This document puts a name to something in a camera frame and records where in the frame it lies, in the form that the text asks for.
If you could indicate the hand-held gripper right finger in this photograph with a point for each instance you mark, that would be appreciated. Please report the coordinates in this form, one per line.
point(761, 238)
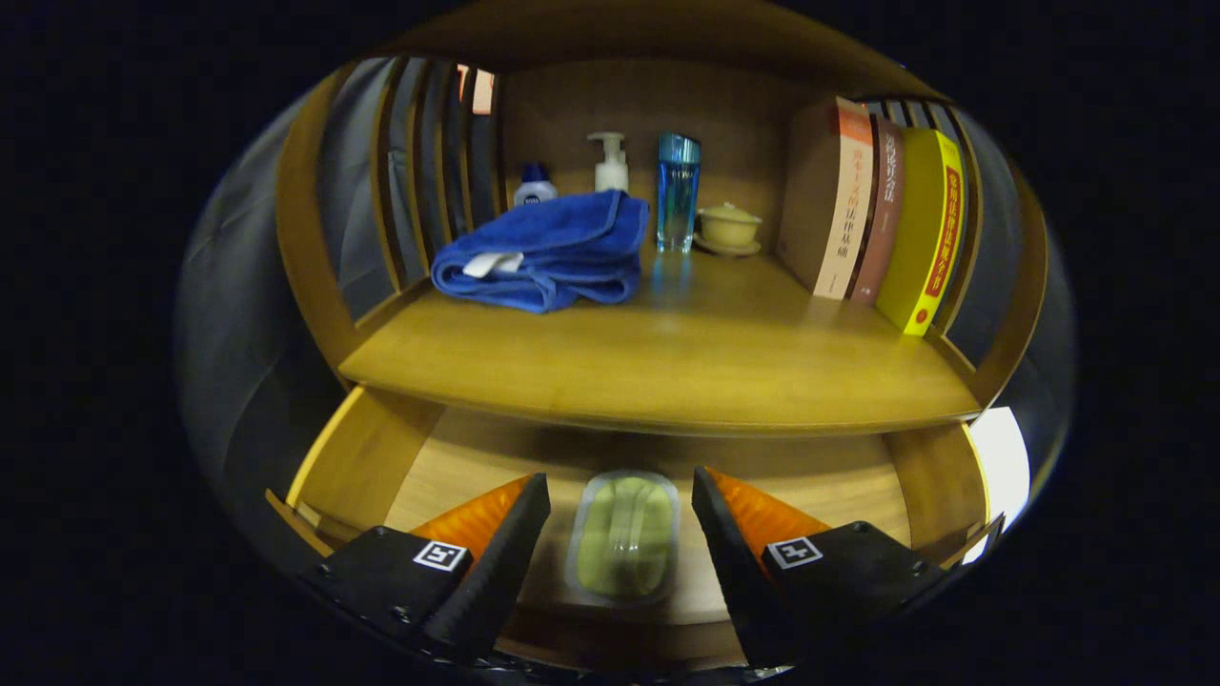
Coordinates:
point(743, 581)

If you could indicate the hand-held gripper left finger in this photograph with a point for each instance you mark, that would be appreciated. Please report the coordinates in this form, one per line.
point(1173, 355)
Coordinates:
point(496, 572)

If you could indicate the wooden drawer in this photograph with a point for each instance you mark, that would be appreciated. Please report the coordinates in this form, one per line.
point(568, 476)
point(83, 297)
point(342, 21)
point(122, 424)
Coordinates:
point(477, 467)

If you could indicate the green scrubbing sponge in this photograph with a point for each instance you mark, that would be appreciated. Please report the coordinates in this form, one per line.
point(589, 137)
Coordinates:
point(624, 543)

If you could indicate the wooden countertop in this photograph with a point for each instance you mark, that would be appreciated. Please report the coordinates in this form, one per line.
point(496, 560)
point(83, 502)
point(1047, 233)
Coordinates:
point(667, 362)

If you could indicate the blue folded towel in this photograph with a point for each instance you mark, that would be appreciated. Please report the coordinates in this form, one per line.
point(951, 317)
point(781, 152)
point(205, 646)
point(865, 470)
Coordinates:
point(562, 248)

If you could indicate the beige lidded teacup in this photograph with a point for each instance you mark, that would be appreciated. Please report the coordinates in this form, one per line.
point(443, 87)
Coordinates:
point(729, 229)

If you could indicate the white lotion bottle blue cap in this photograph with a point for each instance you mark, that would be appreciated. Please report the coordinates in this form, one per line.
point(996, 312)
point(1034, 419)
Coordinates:
point(536, 191)

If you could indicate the yellow book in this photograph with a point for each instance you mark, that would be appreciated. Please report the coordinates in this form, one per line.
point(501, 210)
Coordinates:
point(920, 238)

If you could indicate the blue glass bottle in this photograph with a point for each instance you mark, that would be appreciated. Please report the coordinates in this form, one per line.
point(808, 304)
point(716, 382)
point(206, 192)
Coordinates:
point(678, 200)

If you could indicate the brown book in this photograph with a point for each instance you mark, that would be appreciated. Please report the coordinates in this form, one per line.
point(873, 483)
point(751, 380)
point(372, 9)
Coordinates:
point(882, 219)

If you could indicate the orange and white book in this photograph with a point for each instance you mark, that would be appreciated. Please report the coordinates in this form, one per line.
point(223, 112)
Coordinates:
point(820, 200)

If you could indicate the white pump bottle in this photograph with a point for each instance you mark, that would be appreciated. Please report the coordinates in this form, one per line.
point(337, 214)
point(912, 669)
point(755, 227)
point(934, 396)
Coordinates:
point(611, 176)

